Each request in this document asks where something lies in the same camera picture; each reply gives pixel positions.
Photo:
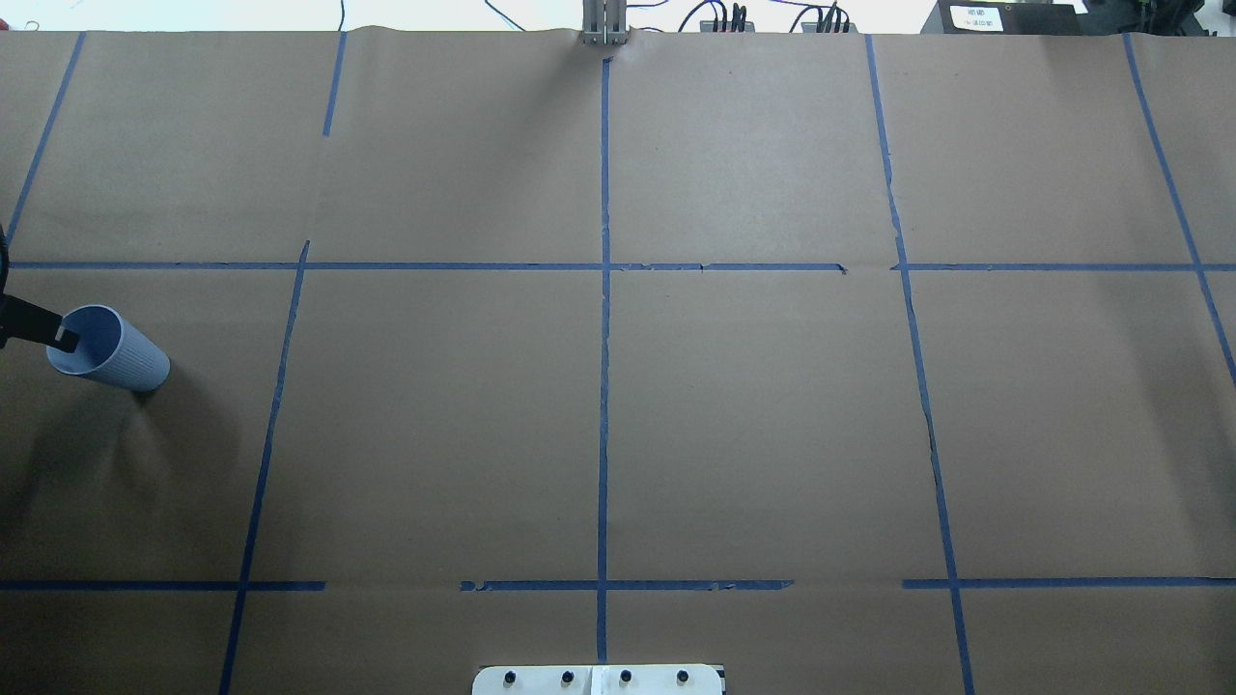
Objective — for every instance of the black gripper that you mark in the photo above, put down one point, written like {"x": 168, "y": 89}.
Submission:
{"x": 29, "y": 319}

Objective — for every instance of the blue ribbed plastic cup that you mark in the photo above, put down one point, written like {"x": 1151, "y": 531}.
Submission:
{"x": 110, "y": 350}

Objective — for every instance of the white mounting plate with bolts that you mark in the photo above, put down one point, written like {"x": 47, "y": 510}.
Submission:
{"x": 656, "y": 678}

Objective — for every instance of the black power strip left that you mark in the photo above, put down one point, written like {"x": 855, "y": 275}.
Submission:
{"x": 726, "y": 19}

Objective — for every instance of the black power strip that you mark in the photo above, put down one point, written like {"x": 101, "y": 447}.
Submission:
{"x": 819, "y": 19}
{"x": 726, "y": 19}

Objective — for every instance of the black power strip right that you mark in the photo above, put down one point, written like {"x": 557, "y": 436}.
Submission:
{"x": 819, "y": 19}

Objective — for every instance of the black box with label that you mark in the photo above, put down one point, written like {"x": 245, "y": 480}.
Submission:
{"x": 1011, "y": 18}

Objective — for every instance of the aluminium frame post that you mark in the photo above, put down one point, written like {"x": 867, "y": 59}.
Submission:
{"x": 604, "y": 22}

